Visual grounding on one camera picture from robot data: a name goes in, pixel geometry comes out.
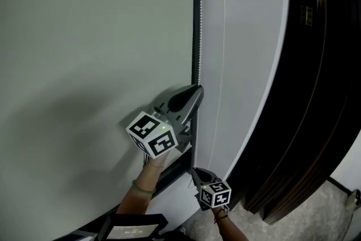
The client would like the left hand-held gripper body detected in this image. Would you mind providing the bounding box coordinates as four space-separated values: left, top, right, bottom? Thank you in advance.
125 103 196 160

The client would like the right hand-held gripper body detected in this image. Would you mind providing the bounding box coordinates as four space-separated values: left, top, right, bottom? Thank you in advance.
194 180 232 211

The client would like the white bead chain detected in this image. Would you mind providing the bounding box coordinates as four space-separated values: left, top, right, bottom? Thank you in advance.
193 0 204 172

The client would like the pale grey window covering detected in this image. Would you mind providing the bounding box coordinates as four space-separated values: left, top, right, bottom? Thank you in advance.
0 0 196 238

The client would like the person's left forearm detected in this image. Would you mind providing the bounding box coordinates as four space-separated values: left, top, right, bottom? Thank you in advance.
115 154 168 215

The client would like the person's right forearm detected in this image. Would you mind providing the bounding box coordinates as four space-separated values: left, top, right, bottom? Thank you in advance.
213 205 249 241

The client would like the black screen device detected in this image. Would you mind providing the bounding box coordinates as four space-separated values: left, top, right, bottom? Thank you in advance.
96 213 169 241

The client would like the brass door hinge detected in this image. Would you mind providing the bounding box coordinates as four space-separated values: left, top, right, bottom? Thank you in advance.
300 5 314 27

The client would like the dark wooden door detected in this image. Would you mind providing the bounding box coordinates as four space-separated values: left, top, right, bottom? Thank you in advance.
244 0 361 225

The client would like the dark string bracelet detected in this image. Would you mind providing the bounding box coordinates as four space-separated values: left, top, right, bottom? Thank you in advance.
213 205 230 224

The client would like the green bead bracelet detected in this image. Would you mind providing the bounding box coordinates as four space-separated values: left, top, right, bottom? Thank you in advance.
131 179 157 195

